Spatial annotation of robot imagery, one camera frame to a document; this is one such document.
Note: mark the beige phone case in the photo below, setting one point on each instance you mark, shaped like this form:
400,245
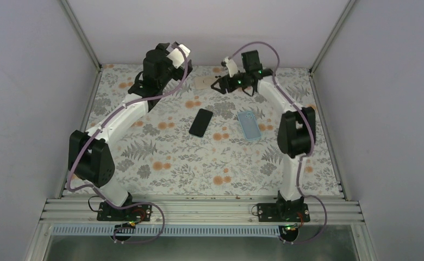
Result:
205,82

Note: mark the aluminium extrusion rail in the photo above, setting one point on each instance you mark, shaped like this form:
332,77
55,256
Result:
205,210

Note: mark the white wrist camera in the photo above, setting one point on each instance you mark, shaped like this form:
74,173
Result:
230,65
176,55

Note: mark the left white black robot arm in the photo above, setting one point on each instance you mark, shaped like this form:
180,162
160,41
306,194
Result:
90,160

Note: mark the black smartphone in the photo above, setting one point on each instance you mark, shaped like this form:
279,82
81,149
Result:
200,123

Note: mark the floral patterned table mat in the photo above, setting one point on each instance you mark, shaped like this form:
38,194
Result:
158,156

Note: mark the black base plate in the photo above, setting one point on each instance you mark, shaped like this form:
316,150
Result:
290,212
141,212

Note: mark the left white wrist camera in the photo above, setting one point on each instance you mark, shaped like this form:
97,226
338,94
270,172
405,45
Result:
176,55

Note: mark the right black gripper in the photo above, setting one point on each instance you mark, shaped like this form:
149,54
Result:
223,81

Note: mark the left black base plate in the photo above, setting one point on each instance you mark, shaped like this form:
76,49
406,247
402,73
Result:
141,212

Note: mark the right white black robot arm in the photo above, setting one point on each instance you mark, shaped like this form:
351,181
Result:
296,133

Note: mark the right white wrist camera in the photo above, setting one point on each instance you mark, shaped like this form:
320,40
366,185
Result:
230,65

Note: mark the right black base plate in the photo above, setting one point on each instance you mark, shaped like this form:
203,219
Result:
290,212

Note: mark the slotted grey cable duct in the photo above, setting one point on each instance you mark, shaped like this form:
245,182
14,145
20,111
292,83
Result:
168,231

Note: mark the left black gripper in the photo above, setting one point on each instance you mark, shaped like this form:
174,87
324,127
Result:
184,72

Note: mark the light blue phone case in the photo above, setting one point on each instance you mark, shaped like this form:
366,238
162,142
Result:
249,125

